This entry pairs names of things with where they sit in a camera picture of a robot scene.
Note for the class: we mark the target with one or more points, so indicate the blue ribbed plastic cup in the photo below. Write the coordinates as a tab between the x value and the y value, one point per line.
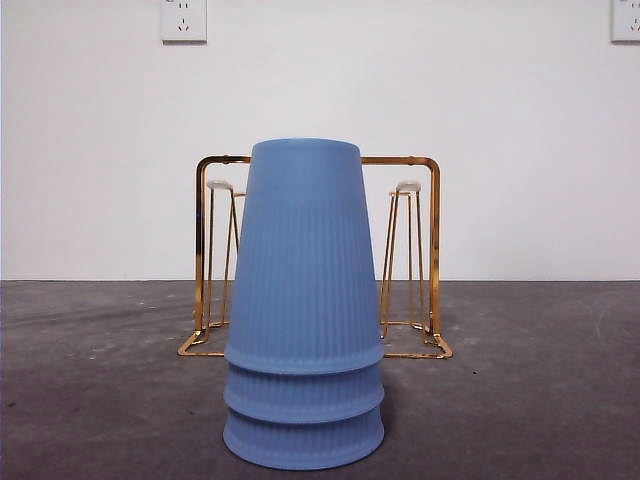
305	440
305	395
305	250

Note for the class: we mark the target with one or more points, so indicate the white wall socket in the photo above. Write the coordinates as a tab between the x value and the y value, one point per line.
627	25
184	25

